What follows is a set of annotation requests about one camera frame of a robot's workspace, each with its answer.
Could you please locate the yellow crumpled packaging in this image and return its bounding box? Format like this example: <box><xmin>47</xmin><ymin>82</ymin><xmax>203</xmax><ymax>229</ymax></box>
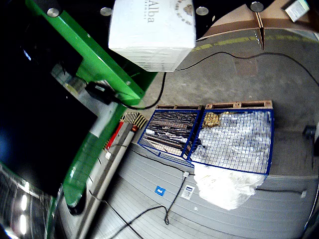
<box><xmin>202</xmin><ymin>112</ymin><xmax>222</xmax><ymax>128</ymax></box>

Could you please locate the black monitor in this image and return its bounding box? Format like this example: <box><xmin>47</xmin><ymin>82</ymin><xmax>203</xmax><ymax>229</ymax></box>
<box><xmin>0</xmin><ymin>14</ymin><xmax>98</xmax><ymax>197</ymax></box>

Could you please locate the white door label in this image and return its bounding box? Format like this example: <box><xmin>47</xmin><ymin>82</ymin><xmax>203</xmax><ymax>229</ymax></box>
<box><xmin>181</xmin><ymin>184</ymin><xmax>195</xmax><ymax>201</ymax></box>

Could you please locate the cardboard box with divider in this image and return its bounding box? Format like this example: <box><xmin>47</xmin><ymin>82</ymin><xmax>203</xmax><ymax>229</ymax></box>
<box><xmin>196</xmin><ymin>0</ymin><xmax>319</xmax><ymax>50</ymax></box>

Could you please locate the blue wire crate with scrap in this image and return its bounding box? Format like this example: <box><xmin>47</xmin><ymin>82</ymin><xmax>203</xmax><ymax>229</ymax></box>
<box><xmin>138</xmin><ymin>109</ymin><xmax>202</xmax><ymax>161</ymax></box>

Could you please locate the grey roller shutter door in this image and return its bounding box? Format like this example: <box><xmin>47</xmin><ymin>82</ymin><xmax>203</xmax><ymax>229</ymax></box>
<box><xmin>57</xmin><ymin>143</ymin><xmax>319</xmax><ymax>239</ymax></box>

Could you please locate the white dAlba carton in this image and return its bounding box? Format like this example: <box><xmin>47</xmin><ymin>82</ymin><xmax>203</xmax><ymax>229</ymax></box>
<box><xmin>108</xmin><ymin>0</ymin><xmax>197</xmax><ymax>73</ymax></box>

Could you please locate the thin black door cable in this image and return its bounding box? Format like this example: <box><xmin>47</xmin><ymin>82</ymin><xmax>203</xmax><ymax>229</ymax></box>
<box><xmin>163</xmin><ymin>174</ymin><xmax>189</xmax><ymax>226</ymax></box>

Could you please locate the teal and navy carton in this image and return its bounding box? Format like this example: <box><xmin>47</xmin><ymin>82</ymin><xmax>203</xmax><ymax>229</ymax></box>
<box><xmin>281</xmin><ymin>0</ymin><xmax>312</xmax><ymax>23</ymax></box>

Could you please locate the green metal machine frame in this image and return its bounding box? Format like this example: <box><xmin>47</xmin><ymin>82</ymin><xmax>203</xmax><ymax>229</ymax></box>
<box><xmin>23</xmin><ymin>0</ymin><xmax>160</xmax><ymax>239</ymax></box>

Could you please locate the shiny chrome metal part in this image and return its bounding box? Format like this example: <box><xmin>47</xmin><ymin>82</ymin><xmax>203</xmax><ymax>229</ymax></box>
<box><xmin>0</xmin><ymin>161</ymin><xmax>62</xmax><ymax>239</ymax></box>

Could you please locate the yellow black striped bumper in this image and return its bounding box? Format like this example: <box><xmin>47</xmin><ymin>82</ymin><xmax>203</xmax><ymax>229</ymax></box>
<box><xmin>121</xmin><ymin>111</ymin><xmax>148</xmax><ymax>130</ymax></box>

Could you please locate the grey door post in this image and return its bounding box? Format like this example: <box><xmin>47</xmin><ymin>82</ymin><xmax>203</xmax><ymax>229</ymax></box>
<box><xmin>74</xmin><ymin>129</ymin><xmax>137</xmax><ymax>239</ymax></box>

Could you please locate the tape roll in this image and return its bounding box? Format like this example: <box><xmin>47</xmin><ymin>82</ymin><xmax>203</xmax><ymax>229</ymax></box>
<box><xmin>65</xmin><ymin>76</ymin><xmax>87</xmax><ymax>95</ymax></box>

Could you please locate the black power adapter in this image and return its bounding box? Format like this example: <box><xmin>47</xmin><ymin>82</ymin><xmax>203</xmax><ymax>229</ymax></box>
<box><xmin>85</xmin><ymin>81</ymin><xmax>119</xmax><ymax>105</ymax></box>

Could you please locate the wooden pallet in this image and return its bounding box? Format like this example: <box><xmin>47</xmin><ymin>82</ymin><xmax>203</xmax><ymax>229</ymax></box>
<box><xmin>204</xmin><ymin>100</ymin><xmax>274</xmax><ymax>111</ymax></box>
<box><xmin>155</xmin><ymin>104</ymin><xmax>203</xmax><ymax>111</ymax></box>

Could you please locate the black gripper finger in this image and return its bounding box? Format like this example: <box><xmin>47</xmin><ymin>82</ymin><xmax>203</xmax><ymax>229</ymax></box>
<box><xmin>193</xmin><ymin>0</ymin><xmax>265</xmax><ymax>41</ymax></box>
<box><xmin>37</xmin><ymin>0</ymin><xmax>113</xmax><ymax>30</ymax></box>

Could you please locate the blue wire crate with plastic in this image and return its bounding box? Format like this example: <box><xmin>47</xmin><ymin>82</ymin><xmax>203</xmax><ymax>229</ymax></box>
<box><xmin>186</xmin><ymin>109</ymin><xmax>275</xmax><ymax>175</ymax></box>

